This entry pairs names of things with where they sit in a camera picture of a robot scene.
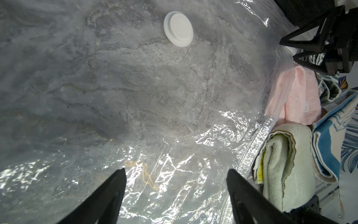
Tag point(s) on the clear plastic vacuum bag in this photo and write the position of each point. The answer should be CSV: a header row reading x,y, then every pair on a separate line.
x,y
89,87

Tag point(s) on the black plastic tool case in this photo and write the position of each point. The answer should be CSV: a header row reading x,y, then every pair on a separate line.
x,y
301,12

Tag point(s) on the blue white patterned towel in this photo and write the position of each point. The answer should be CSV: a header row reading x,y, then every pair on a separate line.
x,y
328,135

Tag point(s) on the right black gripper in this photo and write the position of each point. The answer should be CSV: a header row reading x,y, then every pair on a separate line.
x,y
340,26

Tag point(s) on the black white striped towel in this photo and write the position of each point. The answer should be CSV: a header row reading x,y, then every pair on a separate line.
x,y
329,89

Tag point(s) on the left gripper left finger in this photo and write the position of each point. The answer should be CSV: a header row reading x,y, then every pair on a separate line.
x,y
103,205

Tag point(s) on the pink towel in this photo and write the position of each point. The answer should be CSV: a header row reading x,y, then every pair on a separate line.
x,y
295,97

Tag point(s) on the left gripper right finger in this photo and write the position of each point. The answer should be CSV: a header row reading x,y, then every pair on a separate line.
x,y
250,207

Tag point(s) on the white round bag valve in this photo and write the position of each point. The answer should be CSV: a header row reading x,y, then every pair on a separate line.
x,y
178,29

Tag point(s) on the cream striped towel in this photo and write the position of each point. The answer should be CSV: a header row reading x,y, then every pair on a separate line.
x,y
284,166

